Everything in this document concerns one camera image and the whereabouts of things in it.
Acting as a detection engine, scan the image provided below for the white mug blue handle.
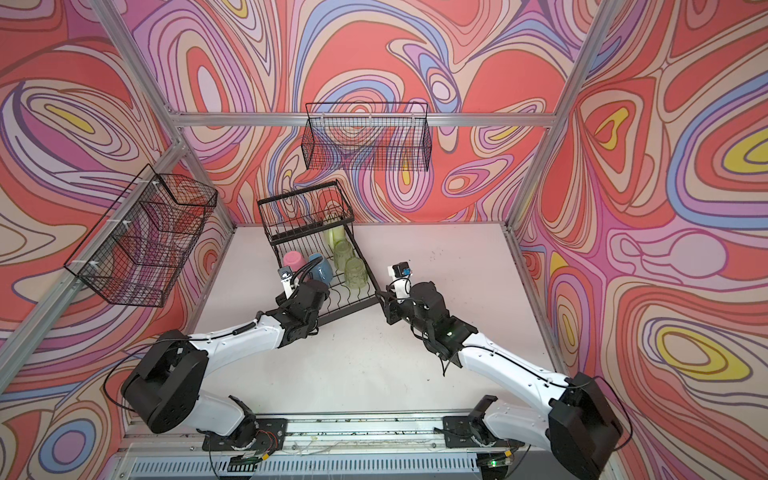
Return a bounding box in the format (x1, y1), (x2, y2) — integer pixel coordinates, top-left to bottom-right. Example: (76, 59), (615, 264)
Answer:
(308, 253), (335, 286)

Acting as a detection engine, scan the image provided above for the pink plastic cup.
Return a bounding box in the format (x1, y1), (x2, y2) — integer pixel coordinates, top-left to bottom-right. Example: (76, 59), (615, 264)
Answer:
(282, 250), (307, 272)

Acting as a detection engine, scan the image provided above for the green tumbler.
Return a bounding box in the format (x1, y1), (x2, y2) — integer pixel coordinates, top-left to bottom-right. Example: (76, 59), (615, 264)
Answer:
(333, 239), (355, 272)
(344, 257), (368, 290)

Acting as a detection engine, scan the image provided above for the cream mug green handle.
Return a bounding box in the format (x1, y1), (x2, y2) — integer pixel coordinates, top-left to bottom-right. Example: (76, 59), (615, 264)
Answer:
(324, 224), (347, 250)

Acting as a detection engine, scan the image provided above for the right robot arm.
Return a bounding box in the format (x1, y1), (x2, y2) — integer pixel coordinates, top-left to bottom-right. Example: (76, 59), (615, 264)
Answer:
(378, 279), (624, 479)

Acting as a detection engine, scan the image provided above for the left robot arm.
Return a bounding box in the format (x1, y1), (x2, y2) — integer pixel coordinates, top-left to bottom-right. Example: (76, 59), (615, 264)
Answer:
(120, 280), (329, 449)

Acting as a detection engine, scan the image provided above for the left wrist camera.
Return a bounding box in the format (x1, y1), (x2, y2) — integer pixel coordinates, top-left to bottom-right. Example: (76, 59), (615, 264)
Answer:
(278, 266), (295, 299)

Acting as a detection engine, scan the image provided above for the black wire dish rack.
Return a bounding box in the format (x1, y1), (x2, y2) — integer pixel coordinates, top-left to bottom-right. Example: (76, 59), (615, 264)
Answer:
(257, 180), (379, 325)

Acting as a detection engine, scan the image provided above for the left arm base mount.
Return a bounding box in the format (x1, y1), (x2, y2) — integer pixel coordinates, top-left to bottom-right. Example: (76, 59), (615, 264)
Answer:
(200, 395), (288, 454)

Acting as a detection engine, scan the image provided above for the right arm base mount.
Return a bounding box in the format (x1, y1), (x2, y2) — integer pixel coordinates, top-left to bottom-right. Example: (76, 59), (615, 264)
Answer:
(433, 395), (524, 451)

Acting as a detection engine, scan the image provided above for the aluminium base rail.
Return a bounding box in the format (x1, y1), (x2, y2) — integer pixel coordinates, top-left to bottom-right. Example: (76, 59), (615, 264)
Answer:
(109, 410), (572, 479)

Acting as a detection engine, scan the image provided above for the back wall wire basket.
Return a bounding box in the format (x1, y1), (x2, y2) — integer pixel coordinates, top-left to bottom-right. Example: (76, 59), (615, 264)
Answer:
(301, 101), (432, 172)

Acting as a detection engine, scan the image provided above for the wall wire basket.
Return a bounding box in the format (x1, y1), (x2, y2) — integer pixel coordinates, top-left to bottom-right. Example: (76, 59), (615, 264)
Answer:
(64, 165), (218, 308)
(301, 101), (432, 172)

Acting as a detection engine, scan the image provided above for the left wall wire basket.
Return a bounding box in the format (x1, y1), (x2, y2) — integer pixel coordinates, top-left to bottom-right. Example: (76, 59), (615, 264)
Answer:
(64, 165), (218, 308)

